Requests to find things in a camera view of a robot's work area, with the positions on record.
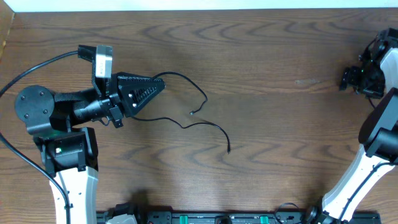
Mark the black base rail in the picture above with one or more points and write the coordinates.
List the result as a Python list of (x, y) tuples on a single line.
[(130, 213)]

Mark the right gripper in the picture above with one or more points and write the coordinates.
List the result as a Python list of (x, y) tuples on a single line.
[(348, 77)]

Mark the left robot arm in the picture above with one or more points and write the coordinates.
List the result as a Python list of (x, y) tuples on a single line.
[(68, 150)]

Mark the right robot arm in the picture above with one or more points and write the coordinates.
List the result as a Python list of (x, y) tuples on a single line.
[(377, 153)]

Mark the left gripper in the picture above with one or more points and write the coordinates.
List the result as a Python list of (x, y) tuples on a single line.
[(134, 93)]

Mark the clear tape piece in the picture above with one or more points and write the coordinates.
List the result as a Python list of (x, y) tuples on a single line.
[(309, 81)]

